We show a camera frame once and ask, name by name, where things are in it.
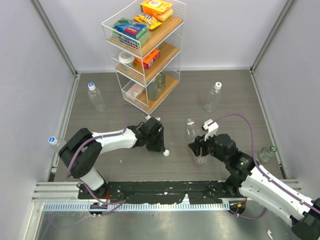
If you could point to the orange snack box, top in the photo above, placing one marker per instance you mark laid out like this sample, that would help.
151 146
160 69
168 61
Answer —
157 7

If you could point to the orange box, middle shelf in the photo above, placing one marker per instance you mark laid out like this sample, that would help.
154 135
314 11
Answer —
149 60

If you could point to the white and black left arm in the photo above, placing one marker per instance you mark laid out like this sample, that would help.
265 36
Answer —
80 153

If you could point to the blue and white bottle cap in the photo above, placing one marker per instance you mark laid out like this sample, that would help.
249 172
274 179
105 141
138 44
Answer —
91 86

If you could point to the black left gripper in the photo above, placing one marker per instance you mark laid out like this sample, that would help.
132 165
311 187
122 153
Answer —
160 146

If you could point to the glass jar, bottom shelf front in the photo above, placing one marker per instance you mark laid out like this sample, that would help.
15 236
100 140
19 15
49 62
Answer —
152 90

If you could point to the clear bottle with blue cap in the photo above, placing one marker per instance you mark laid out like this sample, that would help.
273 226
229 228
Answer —
56 143

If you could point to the white slotted cable duct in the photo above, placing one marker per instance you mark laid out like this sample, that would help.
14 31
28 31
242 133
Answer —
145 207

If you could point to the white wire shelf rack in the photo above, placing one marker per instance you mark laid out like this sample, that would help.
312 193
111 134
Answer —
167 38

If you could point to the yellow candy bag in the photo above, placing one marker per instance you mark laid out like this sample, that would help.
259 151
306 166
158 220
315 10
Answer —
151 22

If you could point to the white lidded paper cup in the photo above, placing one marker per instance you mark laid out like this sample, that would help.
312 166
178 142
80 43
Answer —
126 58

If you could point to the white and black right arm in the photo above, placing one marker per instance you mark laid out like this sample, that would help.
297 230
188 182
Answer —
253 181

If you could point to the green and blue box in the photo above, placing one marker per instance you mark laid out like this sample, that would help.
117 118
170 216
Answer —
132 33

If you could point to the glass jar, bottom shelf back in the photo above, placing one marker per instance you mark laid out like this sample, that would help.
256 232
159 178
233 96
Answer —
161 81

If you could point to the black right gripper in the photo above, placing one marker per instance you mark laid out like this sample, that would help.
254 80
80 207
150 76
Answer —
199 142

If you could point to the white box, bottom shelf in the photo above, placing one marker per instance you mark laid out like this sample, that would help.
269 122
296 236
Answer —
134 92

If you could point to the glass jar, shelf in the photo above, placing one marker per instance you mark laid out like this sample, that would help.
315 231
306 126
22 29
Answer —
161 81
152 90

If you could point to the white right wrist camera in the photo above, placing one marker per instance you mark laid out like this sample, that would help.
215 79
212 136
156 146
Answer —
210 127

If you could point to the green glass bottle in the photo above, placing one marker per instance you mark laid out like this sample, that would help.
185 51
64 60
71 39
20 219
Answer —
266 154

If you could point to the yellow sponge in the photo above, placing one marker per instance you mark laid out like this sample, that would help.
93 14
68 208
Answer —
164 16

